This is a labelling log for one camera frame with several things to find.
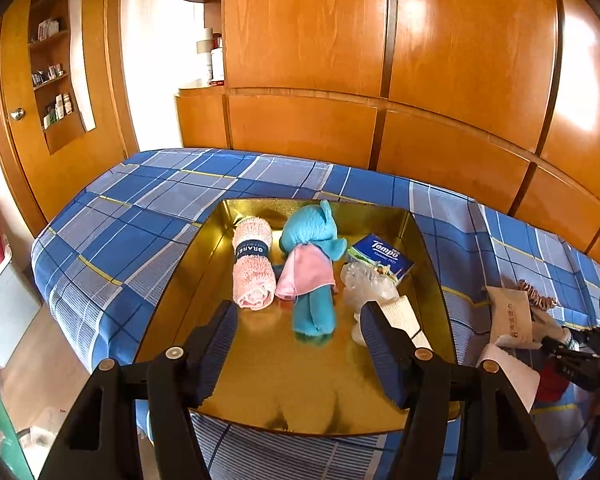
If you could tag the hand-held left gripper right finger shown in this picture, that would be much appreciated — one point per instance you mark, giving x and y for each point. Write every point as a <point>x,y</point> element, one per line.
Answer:
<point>385,355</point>

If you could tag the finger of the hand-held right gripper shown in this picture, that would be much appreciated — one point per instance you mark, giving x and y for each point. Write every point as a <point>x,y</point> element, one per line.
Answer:
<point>580,367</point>

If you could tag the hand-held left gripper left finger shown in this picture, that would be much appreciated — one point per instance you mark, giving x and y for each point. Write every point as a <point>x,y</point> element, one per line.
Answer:
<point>215,350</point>

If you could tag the white soft pad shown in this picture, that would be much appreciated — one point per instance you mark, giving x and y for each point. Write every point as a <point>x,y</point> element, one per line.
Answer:
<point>510,377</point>

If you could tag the gold tin box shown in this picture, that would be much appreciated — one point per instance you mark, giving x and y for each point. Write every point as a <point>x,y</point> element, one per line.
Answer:
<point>280,380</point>

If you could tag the clear plastic bag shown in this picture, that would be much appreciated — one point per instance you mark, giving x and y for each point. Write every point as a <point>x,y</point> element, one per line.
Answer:
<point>367,285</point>

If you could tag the brown satin scrunchie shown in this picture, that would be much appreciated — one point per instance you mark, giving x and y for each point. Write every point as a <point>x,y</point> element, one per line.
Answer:
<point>537,296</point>

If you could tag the pink towel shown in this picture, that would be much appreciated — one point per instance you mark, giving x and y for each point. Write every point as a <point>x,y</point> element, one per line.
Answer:
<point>252,275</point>

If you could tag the white printed pouch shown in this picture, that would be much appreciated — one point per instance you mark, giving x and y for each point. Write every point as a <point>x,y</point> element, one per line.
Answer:
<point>510,315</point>

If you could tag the blue tissue packet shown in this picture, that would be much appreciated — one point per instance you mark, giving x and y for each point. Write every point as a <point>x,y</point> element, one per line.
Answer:
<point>380,255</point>

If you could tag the teal plush toy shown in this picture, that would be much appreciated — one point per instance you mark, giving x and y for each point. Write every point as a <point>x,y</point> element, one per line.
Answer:
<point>310,235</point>

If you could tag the blue plaid bed sheet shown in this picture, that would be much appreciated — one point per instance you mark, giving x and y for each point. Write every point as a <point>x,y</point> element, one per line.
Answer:
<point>130,220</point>

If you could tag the white storage box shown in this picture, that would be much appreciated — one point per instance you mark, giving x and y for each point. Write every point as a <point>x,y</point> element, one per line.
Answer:
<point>7,320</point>

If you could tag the green glass panel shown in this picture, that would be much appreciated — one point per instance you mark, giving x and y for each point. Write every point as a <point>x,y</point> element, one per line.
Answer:
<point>0,435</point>

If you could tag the wooden shelf niche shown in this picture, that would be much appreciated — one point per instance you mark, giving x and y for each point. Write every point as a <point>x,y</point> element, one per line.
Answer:
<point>65,140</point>

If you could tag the white bottle red cap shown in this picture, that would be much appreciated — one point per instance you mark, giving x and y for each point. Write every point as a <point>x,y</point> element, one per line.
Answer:
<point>217,66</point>

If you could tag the group of small bottles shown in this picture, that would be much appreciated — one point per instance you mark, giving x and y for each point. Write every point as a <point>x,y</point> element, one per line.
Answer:
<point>57,107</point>

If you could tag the wooden wardrobe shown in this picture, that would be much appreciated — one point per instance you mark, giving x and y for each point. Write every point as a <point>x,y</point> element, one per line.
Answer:
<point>455,60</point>

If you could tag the white jar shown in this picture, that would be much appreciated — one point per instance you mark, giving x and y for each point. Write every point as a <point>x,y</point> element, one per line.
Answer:
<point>203,42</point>

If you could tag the metal door knob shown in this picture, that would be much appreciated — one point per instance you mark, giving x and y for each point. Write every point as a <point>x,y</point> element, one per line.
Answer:
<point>16,114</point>

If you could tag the wooden door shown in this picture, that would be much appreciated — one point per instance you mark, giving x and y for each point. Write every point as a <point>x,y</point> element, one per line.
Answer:
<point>10,60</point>

